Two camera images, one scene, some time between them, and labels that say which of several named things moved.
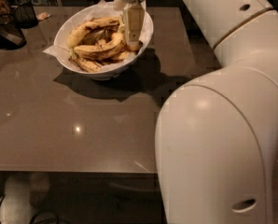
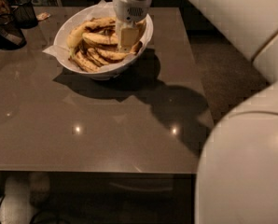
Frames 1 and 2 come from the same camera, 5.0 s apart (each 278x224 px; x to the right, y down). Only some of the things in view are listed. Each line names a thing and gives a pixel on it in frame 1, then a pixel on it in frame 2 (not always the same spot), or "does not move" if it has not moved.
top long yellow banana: x=76 y=33 does not move
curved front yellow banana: x=108 y=47 -> x=101 y=38
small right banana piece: x=133 y=46 does not move
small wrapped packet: x=43 y=16 does not move
